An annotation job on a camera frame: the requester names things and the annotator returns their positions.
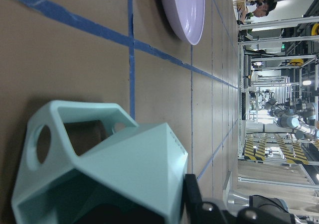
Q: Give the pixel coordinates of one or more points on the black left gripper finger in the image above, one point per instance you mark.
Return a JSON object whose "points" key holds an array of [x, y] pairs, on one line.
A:
{"points": [[193, 200]]}

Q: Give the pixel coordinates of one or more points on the mint green faceted cup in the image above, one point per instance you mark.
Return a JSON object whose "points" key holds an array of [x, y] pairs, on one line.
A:
{"points": [[142, 164]]}

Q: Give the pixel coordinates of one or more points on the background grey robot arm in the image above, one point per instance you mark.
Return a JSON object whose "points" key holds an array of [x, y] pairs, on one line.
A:
{"points": [[252, 209]]}

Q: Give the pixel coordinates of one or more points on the lilac round plate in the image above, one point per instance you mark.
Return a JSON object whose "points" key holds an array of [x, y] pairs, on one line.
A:
{"points": [[186, 18]]}

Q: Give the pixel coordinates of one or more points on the person with black headset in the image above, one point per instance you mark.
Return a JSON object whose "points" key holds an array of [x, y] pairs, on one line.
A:
{"points": [[260, 8]]}

